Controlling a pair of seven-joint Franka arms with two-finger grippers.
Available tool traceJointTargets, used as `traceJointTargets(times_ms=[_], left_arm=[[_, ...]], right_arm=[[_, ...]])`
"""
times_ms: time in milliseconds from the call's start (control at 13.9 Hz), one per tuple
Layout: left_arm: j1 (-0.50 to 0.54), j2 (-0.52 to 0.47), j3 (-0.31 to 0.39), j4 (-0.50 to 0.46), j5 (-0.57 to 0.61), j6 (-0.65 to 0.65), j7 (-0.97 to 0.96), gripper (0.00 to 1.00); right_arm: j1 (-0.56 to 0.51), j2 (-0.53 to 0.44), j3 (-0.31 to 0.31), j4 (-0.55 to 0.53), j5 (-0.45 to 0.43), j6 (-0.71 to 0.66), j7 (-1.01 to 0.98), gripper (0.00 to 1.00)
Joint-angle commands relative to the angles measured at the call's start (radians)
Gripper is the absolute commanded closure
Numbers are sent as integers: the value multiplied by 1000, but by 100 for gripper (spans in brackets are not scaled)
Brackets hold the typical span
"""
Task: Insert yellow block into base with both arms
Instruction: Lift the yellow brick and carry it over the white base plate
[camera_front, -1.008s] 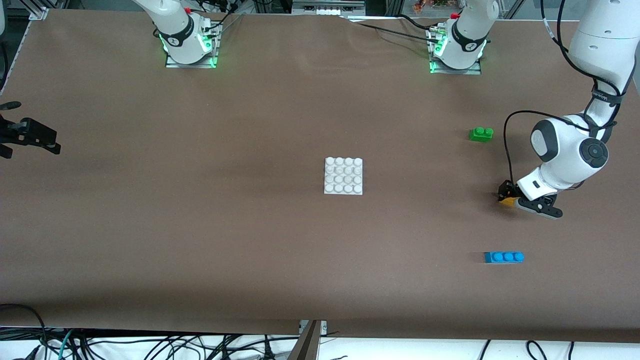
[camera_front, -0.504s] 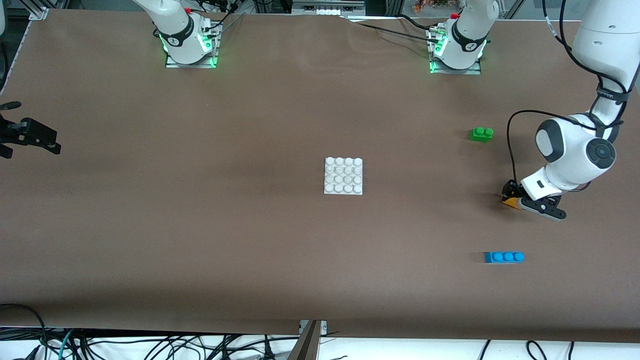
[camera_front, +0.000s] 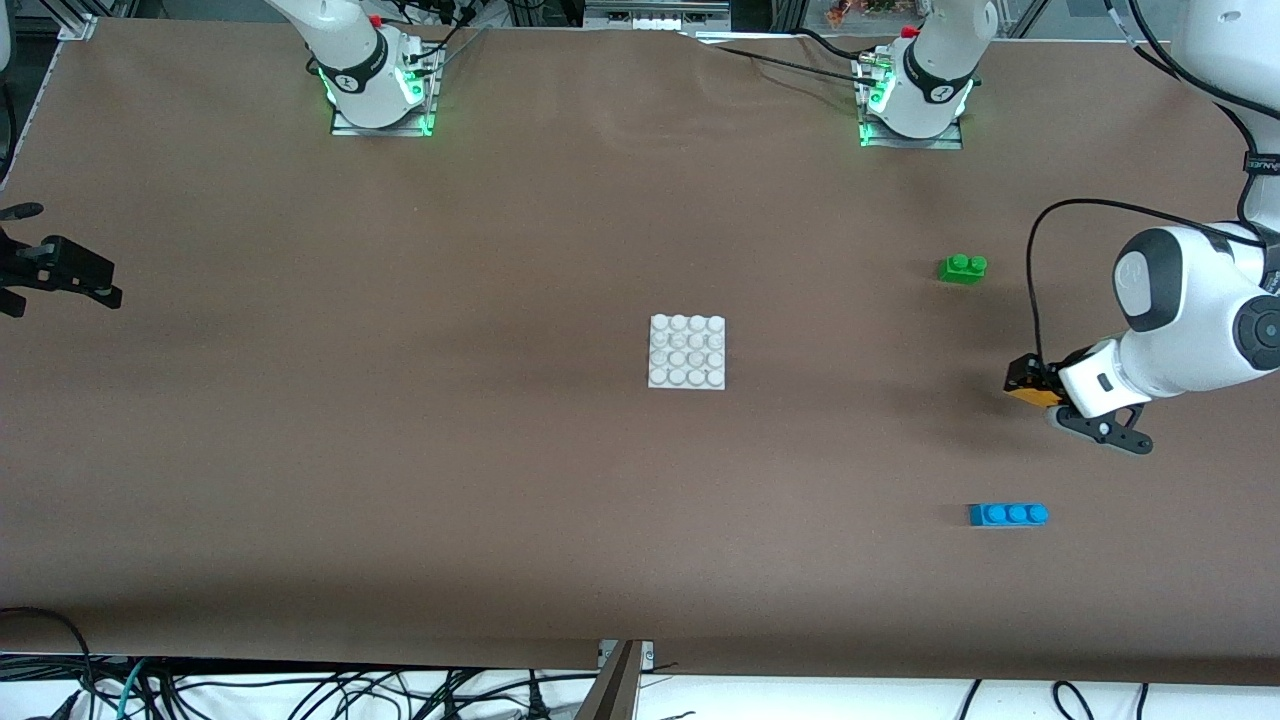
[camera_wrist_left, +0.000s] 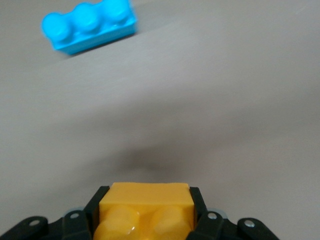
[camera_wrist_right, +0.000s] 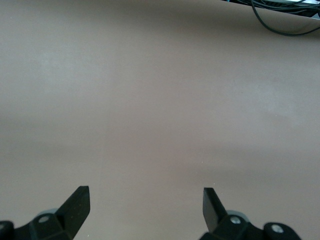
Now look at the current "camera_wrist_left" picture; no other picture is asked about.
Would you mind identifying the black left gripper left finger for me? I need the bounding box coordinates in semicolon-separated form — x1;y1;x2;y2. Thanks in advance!
0;186;111;240

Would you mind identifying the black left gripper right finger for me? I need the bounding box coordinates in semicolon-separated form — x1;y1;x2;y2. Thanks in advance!
188;186;279;240

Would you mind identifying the yellow two-stud block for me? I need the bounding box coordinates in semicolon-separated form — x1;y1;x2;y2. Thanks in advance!
93;181;196;240

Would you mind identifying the blue three-stud block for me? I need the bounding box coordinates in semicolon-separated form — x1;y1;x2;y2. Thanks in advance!
40;0;139;56

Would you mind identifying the brown table cover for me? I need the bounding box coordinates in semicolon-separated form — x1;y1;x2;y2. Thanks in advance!
0;0;320;240

